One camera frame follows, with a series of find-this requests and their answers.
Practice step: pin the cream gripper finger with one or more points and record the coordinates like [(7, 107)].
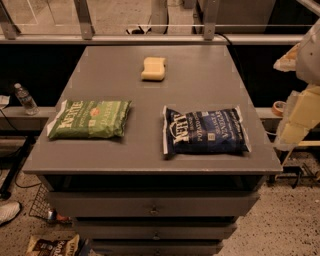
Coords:
[(301, 114)]

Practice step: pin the blue Kettle chip bag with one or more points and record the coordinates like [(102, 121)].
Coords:
[(204, 132)]

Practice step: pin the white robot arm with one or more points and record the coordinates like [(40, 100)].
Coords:
[(304, 57)]

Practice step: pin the yellow sponge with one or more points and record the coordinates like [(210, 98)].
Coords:
[(154, 69)]

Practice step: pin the green Kettle chip bag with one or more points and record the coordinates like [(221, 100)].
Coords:
[(89, 119)]

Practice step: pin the brown snack bag on floor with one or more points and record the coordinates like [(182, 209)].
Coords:
[(42, 247)]

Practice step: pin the roll of masking tape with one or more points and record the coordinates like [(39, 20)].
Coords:
[(278, 108)]

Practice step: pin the clear plastic water bottle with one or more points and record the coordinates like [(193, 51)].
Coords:
[(26, 99)]

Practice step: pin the white shoe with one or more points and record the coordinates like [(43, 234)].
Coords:
[(9, 211)]

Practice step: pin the yellow ladder frame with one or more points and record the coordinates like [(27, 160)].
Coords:
[(284, 155)]

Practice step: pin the wire basket on floor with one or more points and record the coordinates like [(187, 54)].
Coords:
[(40, 208)]

